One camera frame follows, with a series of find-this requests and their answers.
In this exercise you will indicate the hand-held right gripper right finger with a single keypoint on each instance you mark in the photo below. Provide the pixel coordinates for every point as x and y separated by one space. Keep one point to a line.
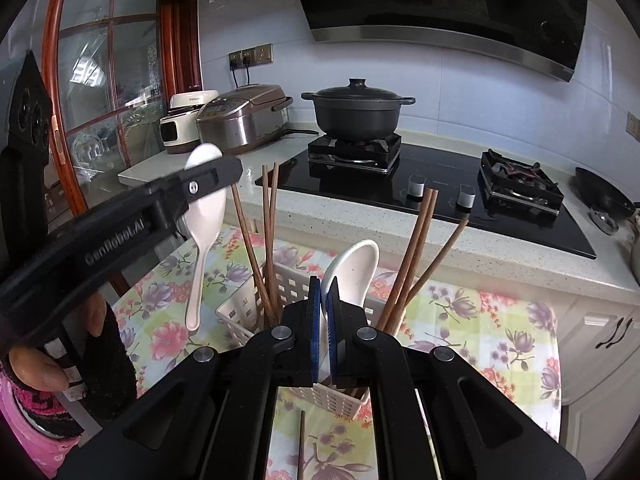
336 335

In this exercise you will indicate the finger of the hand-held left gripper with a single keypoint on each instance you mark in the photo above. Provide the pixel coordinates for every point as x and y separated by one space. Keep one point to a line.
210 180

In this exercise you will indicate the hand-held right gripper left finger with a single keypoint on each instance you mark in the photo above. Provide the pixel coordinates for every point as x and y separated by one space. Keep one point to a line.
314 330

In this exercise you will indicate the white ceramic spoon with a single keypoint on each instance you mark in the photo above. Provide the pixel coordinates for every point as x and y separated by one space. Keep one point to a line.
205 220
352 270

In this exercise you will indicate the brown wooden chopstick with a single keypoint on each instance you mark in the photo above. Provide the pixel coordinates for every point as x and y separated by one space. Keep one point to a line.
407 250
273 210
437 260
417 250
301 440
266 240
247 255

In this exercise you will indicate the white plastic utensil basket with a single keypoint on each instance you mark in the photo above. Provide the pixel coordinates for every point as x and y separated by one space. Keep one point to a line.
235 312

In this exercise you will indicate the person's left hand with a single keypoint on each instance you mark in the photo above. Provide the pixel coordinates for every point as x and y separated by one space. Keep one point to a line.
40 370

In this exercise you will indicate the white electric cooker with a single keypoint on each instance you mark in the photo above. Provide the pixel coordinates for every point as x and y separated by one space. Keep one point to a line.
182 125

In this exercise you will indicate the brown steel rice cooker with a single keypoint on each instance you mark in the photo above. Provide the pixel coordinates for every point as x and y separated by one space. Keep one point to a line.
240 120

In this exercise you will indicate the floral tablecloth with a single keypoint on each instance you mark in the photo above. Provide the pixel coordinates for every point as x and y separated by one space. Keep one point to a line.
450 320

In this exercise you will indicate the red wooden glass partition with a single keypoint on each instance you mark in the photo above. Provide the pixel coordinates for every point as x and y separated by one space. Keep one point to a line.
115 75

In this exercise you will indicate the black burner grate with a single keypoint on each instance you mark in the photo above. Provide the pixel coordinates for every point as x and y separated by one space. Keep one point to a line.
355 152
520 182

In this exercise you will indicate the black lidded cooking pot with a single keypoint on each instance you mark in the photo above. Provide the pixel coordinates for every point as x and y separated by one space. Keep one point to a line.
357 112

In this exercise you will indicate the silver cooktop knob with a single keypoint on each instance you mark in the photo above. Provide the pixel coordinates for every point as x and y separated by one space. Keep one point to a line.
416 186
466 196

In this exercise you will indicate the black glass gas cooktop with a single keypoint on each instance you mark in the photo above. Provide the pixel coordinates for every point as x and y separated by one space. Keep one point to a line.
445 175

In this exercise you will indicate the black range hood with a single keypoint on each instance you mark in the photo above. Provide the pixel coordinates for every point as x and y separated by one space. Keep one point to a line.
440 5

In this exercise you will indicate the black wok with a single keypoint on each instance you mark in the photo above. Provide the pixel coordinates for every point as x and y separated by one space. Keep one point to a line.
602 190

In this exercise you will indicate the brass wall socket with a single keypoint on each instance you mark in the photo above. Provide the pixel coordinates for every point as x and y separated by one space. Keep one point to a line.
248 56
264 54
235 59

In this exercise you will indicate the brass wall switch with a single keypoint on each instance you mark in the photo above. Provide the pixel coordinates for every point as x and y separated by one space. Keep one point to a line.
634 126

